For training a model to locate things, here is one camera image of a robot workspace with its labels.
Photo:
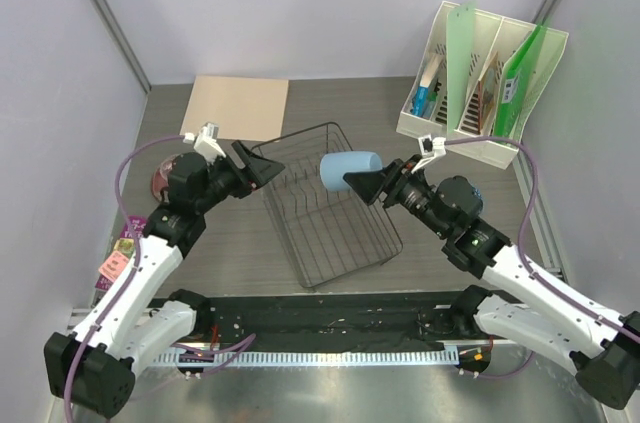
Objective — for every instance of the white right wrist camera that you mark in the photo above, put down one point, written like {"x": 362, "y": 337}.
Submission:
{"x": 431, "y": 149}

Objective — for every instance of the light blue plastic cup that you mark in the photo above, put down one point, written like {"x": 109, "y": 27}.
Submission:
{"x": 333, "y": 167}

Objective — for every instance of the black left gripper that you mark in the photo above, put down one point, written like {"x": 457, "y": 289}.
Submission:
{"x": 257, "y": 171}

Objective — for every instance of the light green folder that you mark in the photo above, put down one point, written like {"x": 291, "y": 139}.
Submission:
{"x": 460, "y": 28}

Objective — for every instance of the purple treehouse book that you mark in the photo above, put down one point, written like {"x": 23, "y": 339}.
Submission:
{"x": 122, "y": 251}

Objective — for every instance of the white file organizer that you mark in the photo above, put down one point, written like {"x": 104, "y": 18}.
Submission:
{"x": 479, "y": 67}

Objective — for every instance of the blue book in organizer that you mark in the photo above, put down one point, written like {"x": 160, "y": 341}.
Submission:
{"x": 425, "y": 96}

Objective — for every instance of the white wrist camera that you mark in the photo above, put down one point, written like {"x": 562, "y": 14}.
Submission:
{"x": 205, "y": 142}
{"x": 431, "y": 149}

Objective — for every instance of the white slotted cable duct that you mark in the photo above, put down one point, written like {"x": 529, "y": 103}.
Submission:
{"x": 174, "y": 357}

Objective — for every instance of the brown picture book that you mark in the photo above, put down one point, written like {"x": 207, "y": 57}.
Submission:
{"x": 487, "y": 88}

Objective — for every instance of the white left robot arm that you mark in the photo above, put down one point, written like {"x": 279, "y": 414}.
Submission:
{"x": 96, "y": 365}

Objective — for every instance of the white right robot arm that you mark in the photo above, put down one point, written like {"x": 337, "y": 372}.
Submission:
{"x": 597, "y": 345}

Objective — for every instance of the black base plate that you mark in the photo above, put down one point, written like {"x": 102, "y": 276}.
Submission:
{"x": 358, "y": 322}

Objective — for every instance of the blue patterned bowl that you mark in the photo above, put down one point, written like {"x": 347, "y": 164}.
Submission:
{"x": 478, "y": 194}

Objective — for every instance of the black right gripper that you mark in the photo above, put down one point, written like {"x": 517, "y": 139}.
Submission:
{"x": 390, "y": 180}

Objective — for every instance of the black wire dish rack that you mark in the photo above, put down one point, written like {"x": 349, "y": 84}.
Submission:
{"x": 325, "y": 235}

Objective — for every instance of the dark green folder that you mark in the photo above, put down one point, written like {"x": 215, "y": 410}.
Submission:
{"x": 516, "y": 77}

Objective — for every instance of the beige cutting board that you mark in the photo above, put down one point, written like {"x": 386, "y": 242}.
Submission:
{"x": 243, "y": 108}

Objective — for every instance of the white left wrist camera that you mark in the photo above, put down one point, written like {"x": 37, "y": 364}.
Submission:
{"x": 205, "y": 142}

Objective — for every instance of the red floral plate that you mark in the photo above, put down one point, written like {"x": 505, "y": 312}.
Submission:
{"x": 159, "y": 179}

